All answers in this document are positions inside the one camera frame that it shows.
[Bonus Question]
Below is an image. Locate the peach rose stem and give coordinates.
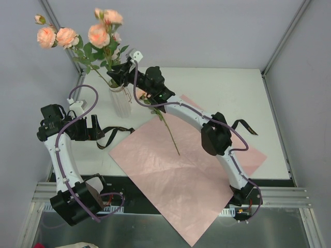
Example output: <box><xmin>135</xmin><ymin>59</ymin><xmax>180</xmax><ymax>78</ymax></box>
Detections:
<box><xmin>35</xmin><ymin>14</ymin><xmax>111</xmax><ymax>80</ymax></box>
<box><xmin>136</xmin><ymin>89</ymin><xmax>180</xmax><ymax>156</ymax></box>
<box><xmin>88</xmin><ymin>8</ymin><xmax>123</xmax><ymax>60</ymax></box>

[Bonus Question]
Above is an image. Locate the pale pink rose stem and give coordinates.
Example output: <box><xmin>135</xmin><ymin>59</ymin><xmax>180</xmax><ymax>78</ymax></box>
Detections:
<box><xmin>100</xmin><ymin>32</ymin><xmax>129</xmax><ymax>71</ymax></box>

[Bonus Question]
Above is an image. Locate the pink wrapping paper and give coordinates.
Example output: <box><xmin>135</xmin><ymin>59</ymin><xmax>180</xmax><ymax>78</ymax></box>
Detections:
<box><xmin>110</xmin><ymin>97</ymin><xmax>266</xmax><ymax>246</ymax></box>

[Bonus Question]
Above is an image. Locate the black printed ribbon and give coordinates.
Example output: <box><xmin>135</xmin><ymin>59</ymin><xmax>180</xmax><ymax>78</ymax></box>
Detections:
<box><xmin>96</xmin><ymin>119</ymin><xmax>258</xmax><ymax>150</ymax></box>

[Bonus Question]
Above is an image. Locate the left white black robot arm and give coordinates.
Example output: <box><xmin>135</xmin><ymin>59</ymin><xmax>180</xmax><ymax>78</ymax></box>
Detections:
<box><xmin>37</xmin><ymin>104</ymin><xmax>109</xmax><ymax>226</ymax></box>

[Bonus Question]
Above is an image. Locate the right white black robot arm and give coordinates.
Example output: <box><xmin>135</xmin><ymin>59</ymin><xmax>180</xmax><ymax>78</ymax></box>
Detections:
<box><xmin>107</xmin><ymin>59</ymin><xmax>256</xmax><ymax>206</ymax></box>

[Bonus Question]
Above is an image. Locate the white ribbed ceramic vase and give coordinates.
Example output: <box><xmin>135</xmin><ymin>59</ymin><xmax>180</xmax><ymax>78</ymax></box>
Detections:
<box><xmin>108</xmin><ymin>79</ymin><xmax>132</xmax><ymax>118</ymax></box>

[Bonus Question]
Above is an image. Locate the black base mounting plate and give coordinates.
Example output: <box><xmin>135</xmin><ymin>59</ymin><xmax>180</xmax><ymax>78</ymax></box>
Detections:
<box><xmin>99</xmin><ymin>173</ymin><xmax>268</xmax><ymax>215</ymax></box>

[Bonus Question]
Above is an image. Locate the beige cloth bag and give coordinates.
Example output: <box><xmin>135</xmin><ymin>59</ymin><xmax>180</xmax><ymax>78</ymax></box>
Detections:
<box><xmin>56</xmin><ymin>242</ymin><xmax>98</xmax><ymax>248</ymax></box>

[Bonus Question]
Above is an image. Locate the red cloth item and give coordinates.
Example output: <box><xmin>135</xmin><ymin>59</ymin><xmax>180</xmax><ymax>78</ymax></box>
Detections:
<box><xmin>33</xmin><ymin>243</ymin><xmax>45</xmax><ymax>248</ymax></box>

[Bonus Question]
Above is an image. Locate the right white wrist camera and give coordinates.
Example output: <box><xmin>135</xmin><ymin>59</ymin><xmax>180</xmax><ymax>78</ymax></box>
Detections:
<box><xmin>126</xmin><ymin>49</ymin><xmax>143</xmax><ymax>63</ymax></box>

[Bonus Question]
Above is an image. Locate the left white cable duct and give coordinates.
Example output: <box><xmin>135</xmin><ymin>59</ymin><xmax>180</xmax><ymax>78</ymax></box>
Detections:
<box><xmin>43</xmin><ymin>203</ymin><xmax>124</xmax><ymax>215</ymax></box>

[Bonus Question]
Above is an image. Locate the white cable duct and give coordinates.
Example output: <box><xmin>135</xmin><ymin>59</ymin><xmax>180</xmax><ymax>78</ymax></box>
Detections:
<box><xmin>218</xmin><ymin>207</ymin><xmax>236</xmax><ymax>218</ymax></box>
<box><xmin>43</xmin><ymin>203</ymin><xmax>124</xmax><ymax>215</ymax></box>

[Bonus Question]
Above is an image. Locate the right white cable duct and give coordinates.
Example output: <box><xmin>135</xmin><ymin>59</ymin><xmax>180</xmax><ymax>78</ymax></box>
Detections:
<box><xmin>218</xmin><ymin>207</ymin><xmax>236</xmax><ymax>218</ymax></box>

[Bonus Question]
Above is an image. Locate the aluminium front rail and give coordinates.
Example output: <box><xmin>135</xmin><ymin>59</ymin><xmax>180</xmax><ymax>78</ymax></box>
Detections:
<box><xmin>260</xmin><ymin>187</ymin><xmax>312</xmax><ymax>208</ymax></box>

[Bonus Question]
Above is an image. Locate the right aluminium frame post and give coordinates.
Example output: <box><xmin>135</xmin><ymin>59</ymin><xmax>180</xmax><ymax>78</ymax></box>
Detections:
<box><xmin>261</xmin><ymin>0</ymin><xmax>312</xmax><ymax>77</ymax></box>

